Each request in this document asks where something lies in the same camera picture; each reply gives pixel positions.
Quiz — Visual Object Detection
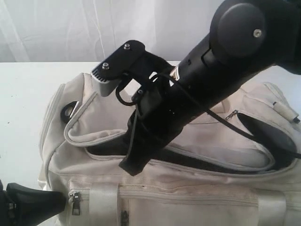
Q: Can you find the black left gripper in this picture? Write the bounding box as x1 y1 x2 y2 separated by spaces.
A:
0 181 66 226

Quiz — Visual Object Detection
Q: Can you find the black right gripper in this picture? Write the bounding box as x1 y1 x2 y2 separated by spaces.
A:
119 52 188 176

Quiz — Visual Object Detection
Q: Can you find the cream duffel bag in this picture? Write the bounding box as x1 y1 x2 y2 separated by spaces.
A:
39 73 301 226

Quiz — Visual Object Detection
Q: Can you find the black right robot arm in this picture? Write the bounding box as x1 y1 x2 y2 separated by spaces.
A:
120 0 301 176

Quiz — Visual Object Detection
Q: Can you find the white sheer curtain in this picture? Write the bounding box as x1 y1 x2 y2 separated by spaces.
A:
0 0 221 62

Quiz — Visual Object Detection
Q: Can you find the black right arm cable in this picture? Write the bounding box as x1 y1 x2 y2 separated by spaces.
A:
115 73 301 161

